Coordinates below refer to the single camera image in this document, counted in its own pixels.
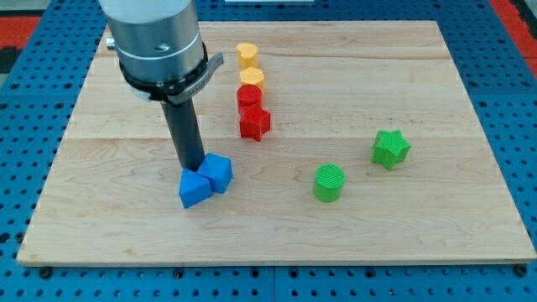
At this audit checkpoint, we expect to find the green cylinder block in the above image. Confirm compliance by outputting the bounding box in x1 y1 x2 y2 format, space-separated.
313 163 346 203

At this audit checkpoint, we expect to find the blue cube block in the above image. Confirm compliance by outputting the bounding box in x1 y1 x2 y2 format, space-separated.
196 154 233 194

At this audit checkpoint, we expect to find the black clamp ring with lever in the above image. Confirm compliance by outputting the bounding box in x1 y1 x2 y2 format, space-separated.
119 42 224 105

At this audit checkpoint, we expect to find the yellow hexagon block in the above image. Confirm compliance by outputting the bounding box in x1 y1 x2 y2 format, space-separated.
239 67 265 93

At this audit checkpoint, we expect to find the red star block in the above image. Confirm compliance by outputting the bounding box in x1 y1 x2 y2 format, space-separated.
239 107 271 142

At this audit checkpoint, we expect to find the green star block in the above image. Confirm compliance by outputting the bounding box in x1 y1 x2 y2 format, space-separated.
371 130 411 170

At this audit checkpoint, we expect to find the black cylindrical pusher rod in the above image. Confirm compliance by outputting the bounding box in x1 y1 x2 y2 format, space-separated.
161 99 205 171

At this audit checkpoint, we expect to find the yellow heart block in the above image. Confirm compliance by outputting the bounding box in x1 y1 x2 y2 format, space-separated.
236 43 258 70

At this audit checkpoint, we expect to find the red cylinder block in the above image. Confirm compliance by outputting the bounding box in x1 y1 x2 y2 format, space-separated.
236 85 263 114

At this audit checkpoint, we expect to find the wooden board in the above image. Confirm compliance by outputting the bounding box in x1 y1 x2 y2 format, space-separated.
17 21 536 267

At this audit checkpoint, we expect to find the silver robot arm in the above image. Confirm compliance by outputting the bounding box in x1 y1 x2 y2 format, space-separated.
100 0 224 170

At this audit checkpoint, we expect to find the blue triangle block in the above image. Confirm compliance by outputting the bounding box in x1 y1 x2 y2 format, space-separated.
179 169 213 209

